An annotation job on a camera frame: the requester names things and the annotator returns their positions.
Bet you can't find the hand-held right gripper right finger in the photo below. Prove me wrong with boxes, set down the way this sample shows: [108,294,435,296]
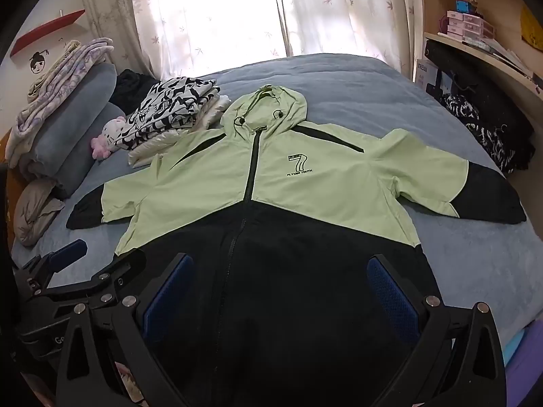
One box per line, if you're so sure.
[367,254,507,407]

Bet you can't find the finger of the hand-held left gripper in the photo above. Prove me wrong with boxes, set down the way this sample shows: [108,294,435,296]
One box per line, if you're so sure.
[36,251,147,306]
[16,239,89,295]

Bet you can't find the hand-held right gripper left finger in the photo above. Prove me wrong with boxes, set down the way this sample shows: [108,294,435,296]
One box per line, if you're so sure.
[55,253,195,407]

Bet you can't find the green and black hooded jacket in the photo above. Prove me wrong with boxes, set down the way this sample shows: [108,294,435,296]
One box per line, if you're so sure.
[65,85,527,407]

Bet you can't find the black hanging clothes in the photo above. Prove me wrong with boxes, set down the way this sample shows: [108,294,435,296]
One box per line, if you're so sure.
[425,39,537,170]

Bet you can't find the beige pillow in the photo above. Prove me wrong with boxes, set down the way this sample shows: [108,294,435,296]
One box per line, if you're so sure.
[13,178,66,247]

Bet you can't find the grey-blue bedspread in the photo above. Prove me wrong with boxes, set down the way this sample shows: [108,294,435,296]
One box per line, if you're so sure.
[11,53,543,391]

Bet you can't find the wooden headboard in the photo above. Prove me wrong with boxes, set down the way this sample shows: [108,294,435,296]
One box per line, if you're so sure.
[0,131,23,238]

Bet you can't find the grey-blue pillow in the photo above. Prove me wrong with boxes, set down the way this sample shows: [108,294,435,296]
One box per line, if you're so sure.
[51,102,128,201]
[32,63,118,153]

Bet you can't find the pink and white plush toy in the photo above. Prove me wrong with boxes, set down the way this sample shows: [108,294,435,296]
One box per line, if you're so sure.
[90,115,128,161]

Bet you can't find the purple cloth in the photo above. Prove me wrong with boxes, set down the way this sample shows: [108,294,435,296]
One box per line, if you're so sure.
[505,322,543,407]

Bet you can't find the black and white patterned garment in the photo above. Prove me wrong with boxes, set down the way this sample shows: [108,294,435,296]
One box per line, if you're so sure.
[114,75,222,153]

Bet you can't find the purple floral folded quilt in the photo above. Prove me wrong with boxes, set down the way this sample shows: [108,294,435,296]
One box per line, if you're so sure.
[6,37,115,168]

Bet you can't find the black crumpled garment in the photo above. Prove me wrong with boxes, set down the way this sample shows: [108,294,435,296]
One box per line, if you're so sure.
[111,69,160,115]

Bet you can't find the white printed box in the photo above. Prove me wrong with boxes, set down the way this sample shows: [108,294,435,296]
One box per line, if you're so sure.
[415,57,444,91]

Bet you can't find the pile of papers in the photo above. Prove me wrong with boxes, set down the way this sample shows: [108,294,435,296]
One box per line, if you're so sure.
[462,37,533,79]

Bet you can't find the stack of pink boxes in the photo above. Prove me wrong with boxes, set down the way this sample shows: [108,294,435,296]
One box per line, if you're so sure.
[445,8,497,39]

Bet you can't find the white floral curtain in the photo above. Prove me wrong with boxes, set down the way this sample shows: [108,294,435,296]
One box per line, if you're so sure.
[78,0,420,81]

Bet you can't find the wooden shelf unit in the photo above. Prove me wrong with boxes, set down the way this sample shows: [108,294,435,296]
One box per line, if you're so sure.
[413,0,543,136]

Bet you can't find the yellow bag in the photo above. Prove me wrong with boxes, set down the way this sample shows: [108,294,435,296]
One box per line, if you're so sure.
[520,6,543,52]

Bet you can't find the cartoon face wall sticker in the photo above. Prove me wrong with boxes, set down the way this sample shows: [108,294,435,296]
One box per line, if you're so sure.
[29,49,52,75]

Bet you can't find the red wall shelf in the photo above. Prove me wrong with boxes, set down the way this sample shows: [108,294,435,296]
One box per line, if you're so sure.
[9,9,86,57]

